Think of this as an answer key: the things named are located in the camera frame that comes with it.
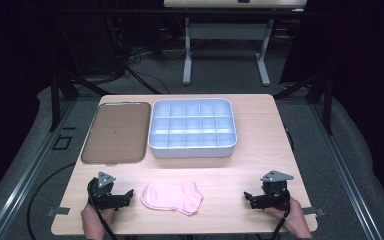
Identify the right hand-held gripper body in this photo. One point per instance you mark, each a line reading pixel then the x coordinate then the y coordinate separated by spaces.
pixel 276 195

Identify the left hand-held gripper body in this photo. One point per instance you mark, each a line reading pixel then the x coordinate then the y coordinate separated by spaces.
pixel 100 195

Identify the pink sock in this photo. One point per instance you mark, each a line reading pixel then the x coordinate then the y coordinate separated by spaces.
pixel 171 197

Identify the person's left hand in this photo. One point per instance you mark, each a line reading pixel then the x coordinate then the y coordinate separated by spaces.
pixel 92 221

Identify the person's right hand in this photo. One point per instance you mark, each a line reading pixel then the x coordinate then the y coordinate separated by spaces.
pixel 296 221

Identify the brown rectangular tray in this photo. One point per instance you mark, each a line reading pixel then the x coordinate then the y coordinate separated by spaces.
pixel 117 132

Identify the white divided storage box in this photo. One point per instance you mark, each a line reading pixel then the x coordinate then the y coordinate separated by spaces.
pixel 192 126

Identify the black metal stand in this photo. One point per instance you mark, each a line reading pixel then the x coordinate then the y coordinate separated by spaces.
pixel 55 100
pixel 328 100

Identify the desk with white legs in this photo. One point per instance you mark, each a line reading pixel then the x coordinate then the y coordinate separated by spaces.
pixel 226 31

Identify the grey metal table bracket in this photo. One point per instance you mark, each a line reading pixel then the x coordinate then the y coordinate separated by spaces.
pixel 58 211
pixel 313 211

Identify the aluminium floor rail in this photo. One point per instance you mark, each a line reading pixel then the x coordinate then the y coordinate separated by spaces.
pixel 346 176
pixel 30 173

